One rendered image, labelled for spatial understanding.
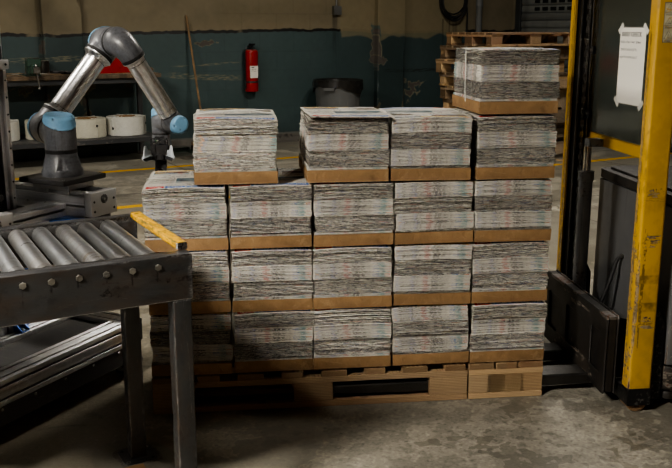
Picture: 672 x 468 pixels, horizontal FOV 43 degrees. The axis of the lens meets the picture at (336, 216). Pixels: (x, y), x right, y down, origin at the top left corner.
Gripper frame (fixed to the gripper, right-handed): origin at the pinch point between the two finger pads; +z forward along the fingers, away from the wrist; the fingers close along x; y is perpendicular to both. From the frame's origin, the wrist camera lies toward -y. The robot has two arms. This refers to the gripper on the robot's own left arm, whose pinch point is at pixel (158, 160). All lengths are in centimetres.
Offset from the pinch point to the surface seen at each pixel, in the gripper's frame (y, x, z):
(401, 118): 20, 86, 47
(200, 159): 6.9, 16.5, 44.6
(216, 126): 18, 22, 46
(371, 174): 1, 75, 48
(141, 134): -59, -47, -570
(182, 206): -9.0, 9.9, 45.6
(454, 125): 17, 104, 49
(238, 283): -37, 28, 46
